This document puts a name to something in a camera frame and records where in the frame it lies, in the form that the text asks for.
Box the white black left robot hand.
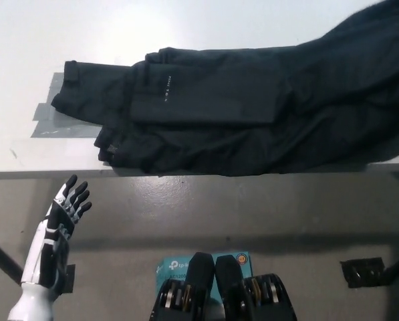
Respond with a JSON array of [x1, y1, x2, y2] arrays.
[[19, 174, 93, 293]]

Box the black Columbia jacket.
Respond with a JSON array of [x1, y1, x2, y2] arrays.
[[51, 0, 399, 178]]

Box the black left robot torso block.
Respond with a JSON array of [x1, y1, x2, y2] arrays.
[[151, 252, 217, 321]]

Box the grey tape strip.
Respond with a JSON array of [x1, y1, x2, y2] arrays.
[[32, 102, 65, 122], [29, 119, 104, 140], [44, 71, 68, 103]]

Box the teal tp-link box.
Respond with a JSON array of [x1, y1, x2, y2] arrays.
[[156, 251, 254, 321]]

